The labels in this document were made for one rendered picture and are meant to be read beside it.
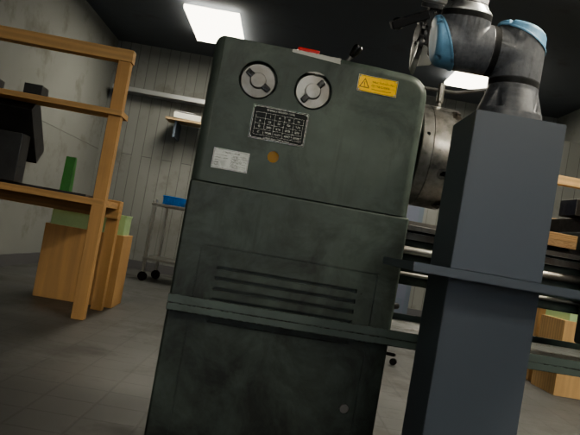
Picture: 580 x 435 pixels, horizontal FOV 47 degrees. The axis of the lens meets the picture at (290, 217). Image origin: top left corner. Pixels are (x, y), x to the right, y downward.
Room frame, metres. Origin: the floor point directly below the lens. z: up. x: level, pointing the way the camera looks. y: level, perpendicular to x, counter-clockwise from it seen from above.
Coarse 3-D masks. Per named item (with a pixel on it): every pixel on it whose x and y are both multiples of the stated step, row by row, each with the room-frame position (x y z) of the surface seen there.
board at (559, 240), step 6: (552, 234) 1.93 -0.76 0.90; (558, 234) 1.93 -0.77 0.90; (564, 234) 1.93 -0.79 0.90; (552, 240) 1.93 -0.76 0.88; (558, 240) 1.93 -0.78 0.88; (564, 240) 1.93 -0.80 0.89; (570, 240) 1.93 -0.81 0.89; (576, 240) 1.93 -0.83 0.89; (552, 246) 1.95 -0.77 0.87; (558, 246) 1.93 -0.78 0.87; (564, 246) 1.93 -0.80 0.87; (570, 246) 1.93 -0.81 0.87; (576, 246) 1.93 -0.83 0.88
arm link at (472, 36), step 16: (464, 0) 1.48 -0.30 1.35; (480, 0) 1.48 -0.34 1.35; (448, 16) 1.49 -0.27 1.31; (464, 16) 1.47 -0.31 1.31; (480, 16) 1.47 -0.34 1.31; (432, 32) 1.53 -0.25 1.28; (448, 32) 1.47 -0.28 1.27; (464, 32) 1.47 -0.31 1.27; (480, 32) 1.48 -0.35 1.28; (432, 48) 1.53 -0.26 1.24; (448, 48) 1.48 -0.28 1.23; (464, 48) 1.48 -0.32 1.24; (480, 48) 1.48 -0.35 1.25; (432, 64) 1.55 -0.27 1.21; (448, 64) 1.51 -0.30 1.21; (464, 64) 1.50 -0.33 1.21; (480, 64) 1.50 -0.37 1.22
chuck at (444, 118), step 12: (432, 108) 1.99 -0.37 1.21; (444, 108) 2.02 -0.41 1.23; (444, 120) 1.95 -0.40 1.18; (456, 120) 1.96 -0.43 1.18; (444, 132) 1.93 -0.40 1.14; (444, 144) 1.92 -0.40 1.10; (432, 156) 1.92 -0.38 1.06; (444, 156) 1.92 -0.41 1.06; (432, 168) 1.93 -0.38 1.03; (432, 180) 1.94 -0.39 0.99; (420, 192) 1.98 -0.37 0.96; (432, 192) 1.97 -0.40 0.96; (420, 204) 2.03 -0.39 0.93; (432, 204) 2.02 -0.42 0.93
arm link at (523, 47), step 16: (496, 32) 1.48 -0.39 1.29; (512, 32) 1.49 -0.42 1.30; (528, 32) 1.48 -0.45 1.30; (544, 32) 1.51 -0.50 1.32; (496, 48) 1.48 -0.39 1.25; (512, 48) 1.48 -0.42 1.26; (528, 48) 1.48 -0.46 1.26; (544, 48) 1.50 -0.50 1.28; (496, 64) 1.49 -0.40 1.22; (512, 64) 1.49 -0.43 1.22; (528, 64) 1.48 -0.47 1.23
